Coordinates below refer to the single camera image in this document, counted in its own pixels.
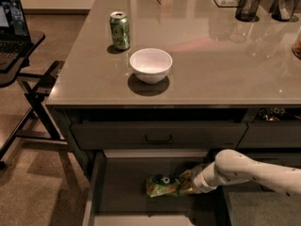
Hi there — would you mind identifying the black mesh cup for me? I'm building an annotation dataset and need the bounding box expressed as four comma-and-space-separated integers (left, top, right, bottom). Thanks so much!
235, 0, 261, 22
271, 0, 300, 23

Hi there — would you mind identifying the green rice chip bag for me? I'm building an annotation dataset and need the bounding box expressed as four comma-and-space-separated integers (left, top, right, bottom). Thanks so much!
145, 169, 198, 198

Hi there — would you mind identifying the open middle drawer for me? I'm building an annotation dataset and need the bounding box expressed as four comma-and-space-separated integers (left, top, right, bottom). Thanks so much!
83, 150, 236, 226

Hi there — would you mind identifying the black laptop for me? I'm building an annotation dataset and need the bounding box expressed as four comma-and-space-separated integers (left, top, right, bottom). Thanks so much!
0, 0, 32, 73

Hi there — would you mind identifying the green soda can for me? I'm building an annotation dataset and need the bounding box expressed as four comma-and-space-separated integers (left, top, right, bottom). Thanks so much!
109, 11, 131, 51

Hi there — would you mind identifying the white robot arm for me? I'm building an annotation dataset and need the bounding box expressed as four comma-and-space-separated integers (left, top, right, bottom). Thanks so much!
191, 150, 301, 197

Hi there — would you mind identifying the black laptop stand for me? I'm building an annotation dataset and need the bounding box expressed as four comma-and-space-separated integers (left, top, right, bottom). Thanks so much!
0, 31, 64, 170

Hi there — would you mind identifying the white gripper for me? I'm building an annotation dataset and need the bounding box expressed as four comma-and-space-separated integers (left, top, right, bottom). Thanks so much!
191, 163, 218, 193

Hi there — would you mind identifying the right middle drawer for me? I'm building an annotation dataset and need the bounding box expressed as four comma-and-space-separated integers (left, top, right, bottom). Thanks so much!
245, 152, 301, 168

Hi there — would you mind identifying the closed top drawer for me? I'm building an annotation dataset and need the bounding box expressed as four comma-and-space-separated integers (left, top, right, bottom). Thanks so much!
71, 121, 247, 150

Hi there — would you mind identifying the right top drawer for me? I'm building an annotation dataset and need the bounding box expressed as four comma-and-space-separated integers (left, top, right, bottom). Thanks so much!
238, 121, 301, 148

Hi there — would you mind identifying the black top drawer handle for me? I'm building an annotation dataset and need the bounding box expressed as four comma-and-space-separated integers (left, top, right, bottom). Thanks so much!
144, 135, 173, 144

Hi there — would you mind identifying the white bowl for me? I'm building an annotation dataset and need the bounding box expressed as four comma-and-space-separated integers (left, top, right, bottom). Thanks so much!
129, 48, 173, 84

